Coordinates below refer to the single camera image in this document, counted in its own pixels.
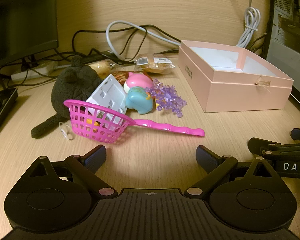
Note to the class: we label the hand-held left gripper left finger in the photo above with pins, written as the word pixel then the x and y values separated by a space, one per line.
pixel 96 156

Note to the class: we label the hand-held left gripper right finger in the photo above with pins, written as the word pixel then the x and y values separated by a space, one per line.
pixel 205 157

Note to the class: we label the small yellow candy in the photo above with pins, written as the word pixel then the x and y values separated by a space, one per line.
pixel 90 121

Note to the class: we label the clear plastic hook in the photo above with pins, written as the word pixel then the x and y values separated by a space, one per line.
pixel 65 132

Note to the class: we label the pink plastic strainer scoop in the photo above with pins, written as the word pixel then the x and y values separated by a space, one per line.
pixel 165 126

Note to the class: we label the pink cardboard box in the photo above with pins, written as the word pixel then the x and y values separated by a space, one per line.
pixel 240 92

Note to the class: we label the white plastic socket panel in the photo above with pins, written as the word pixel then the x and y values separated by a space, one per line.
pixel 110 92

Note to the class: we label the teal plastic toy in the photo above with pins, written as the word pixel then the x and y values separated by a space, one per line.
pixel 137 100

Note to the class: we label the black plush toy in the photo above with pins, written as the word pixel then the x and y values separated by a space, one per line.
pixel 67 90

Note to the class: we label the red snack packet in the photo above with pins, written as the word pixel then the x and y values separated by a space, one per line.
pixel 120 76

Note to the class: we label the pink and white toy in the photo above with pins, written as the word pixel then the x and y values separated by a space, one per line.
pixel 137 81

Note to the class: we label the clear pastry packet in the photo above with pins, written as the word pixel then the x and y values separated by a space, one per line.
pixel 100 67

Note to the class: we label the clear bread packet white label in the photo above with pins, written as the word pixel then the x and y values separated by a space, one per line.
pixel 155 65

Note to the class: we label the black power adapter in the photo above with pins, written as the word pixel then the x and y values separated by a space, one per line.
pixel 102 54

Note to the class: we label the computer tower case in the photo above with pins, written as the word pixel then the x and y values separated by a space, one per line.
pixel 290 30

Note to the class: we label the black keyboard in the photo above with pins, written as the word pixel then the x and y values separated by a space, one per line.
pixel 0 110

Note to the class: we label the white power strip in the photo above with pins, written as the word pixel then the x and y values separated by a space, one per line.
pixel 22 74

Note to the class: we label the black computer monitor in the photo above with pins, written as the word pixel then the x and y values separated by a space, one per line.
pixel 20 17

